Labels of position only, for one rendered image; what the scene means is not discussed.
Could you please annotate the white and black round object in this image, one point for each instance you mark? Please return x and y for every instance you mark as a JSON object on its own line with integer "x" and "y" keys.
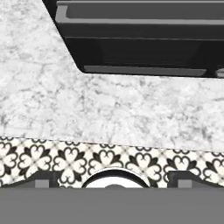
{"x": 115, "y": 179}

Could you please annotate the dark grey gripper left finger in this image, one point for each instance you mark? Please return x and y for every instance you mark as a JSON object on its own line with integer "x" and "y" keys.
{"x": 43, "y": 176}

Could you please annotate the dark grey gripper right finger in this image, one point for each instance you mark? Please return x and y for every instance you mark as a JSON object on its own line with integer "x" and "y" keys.
{"x": 182, "y": 175}

